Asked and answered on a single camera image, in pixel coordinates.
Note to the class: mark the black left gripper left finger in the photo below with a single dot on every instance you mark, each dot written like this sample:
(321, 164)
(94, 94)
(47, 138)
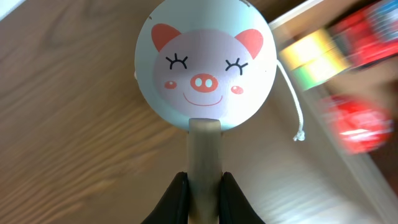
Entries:
(173, 207)

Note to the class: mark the white cardboard box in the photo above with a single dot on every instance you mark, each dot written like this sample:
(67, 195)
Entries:
(370, 179)

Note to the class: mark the red polyhedral die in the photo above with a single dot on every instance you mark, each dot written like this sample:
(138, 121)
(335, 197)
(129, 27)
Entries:
(360, 126)

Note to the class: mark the red toy truck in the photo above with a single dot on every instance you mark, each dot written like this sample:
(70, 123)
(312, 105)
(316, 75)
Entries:
(366, 32)

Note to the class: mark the colourful puzzle cube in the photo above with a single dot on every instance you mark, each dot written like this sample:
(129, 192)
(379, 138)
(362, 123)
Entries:
(314, 59)

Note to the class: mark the small white rattle drum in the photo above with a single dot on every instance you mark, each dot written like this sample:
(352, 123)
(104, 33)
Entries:
(205, 66)

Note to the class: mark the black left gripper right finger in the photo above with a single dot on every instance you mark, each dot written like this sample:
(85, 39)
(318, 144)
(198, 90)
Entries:
(234, 207)

